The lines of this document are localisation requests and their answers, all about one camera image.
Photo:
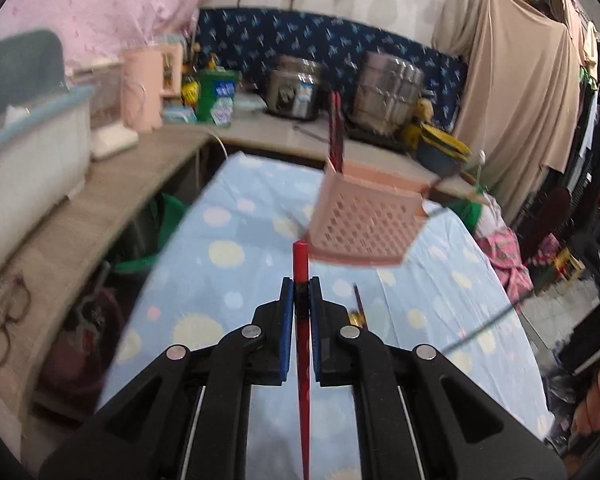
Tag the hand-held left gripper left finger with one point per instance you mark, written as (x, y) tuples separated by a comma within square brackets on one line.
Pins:
[(287, 340)]

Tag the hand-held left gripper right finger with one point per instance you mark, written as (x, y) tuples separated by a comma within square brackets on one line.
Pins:
[(316, 345)]

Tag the brown red chopstick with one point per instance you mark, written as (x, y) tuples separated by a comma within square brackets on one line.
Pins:
[(360, 303)]

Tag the bright red chopstick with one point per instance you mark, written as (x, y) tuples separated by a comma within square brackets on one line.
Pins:
[(300, 260)]

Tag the pink perforated utensil basket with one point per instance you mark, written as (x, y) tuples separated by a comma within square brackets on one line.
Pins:
[(365, 220)]

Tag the dark red chopstick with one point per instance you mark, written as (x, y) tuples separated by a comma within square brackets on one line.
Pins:
[(332, 125), (340, 146)]

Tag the blue printed tablecloth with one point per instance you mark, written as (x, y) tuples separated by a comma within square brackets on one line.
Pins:
[(240, 285)]

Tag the pink floral cloth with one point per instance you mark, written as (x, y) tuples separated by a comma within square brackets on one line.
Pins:
[(505, 255)]

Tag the dark chair back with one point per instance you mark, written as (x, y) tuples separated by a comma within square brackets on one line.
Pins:
[(545, 220)]

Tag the green plastic basin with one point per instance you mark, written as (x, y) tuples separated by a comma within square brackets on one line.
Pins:
[(145, 245)]

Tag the green cloth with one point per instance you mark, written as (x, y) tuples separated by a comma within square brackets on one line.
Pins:
[(472, 210)]

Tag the dark red gas cylinder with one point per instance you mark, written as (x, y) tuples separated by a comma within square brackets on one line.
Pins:
[(80, 345)]

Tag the wooden counter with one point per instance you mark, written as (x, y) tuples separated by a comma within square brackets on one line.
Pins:
[(80, 210)]

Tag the green carton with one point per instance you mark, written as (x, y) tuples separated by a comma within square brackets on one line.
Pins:
[(217, 95)]

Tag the yellow soft toy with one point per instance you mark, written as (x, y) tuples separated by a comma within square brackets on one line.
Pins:
[(424, 110)]

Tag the large steel pot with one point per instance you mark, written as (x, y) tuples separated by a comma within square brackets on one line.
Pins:
[(387, 95)]

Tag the white kitchen appliance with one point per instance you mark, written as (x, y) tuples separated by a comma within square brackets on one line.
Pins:
[(110, 135)]

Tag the eyeglasses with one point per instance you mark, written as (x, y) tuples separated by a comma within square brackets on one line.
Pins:
[(2, 320)]

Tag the beige hanging cloth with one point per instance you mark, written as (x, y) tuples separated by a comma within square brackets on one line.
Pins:
[(510, 85)]

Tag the pink electric kettle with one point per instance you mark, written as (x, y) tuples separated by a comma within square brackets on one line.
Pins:
[(142, 90)]

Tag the translucent storage box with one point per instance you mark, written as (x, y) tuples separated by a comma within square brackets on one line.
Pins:
[(25, 185)]

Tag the navy printed cloth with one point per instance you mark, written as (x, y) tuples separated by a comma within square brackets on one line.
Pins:
[(330, 35)]

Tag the grey cloth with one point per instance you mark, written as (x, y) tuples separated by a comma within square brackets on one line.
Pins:
[(15, 75)]

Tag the pink printed cloth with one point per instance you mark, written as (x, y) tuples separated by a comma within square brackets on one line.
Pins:
[(105, 5)]

